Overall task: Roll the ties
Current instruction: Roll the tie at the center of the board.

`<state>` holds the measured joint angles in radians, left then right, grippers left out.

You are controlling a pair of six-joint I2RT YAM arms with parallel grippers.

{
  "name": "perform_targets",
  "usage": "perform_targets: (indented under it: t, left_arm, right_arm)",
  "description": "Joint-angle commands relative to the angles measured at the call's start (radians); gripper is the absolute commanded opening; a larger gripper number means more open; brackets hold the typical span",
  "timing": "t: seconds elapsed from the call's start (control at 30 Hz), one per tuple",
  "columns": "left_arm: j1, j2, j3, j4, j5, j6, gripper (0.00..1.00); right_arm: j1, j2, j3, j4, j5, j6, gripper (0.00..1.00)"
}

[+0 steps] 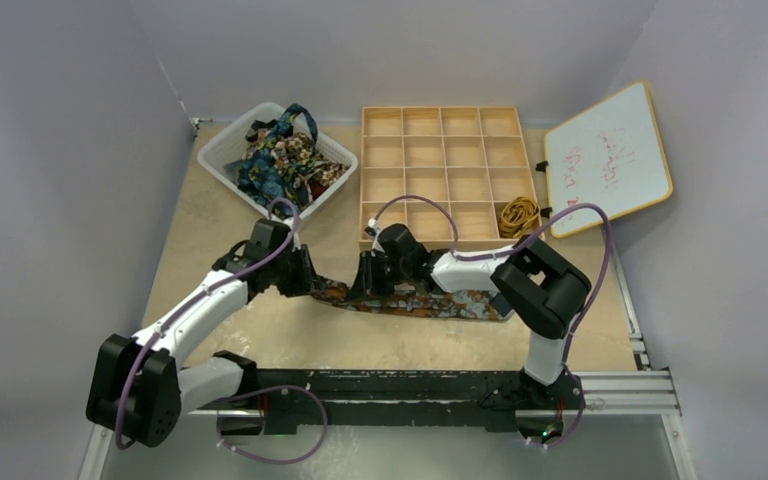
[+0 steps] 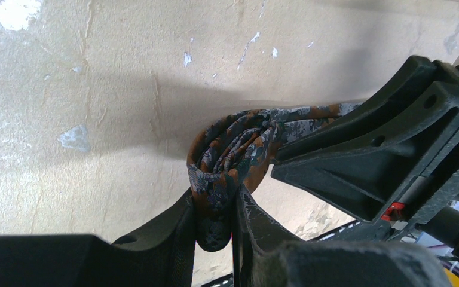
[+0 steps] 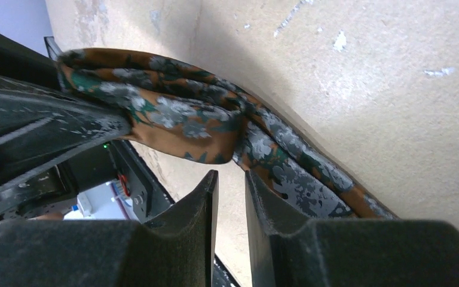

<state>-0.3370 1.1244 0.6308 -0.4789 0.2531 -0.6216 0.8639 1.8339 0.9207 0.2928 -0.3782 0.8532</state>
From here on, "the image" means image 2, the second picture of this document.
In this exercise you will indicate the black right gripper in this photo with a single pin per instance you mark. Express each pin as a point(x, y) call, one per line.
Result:
point(394, 159)

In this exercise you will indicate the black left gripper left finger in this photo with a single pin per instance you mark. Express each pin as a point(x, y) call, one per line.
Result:
point(159, 253)

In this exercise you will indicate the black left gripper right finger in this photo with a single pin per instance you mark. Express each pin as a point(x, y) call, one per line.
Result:
point(270, 255)

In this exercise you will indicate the brown floral tie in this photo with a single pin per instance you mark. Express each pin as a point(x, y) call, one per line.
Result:
point(236, 151)

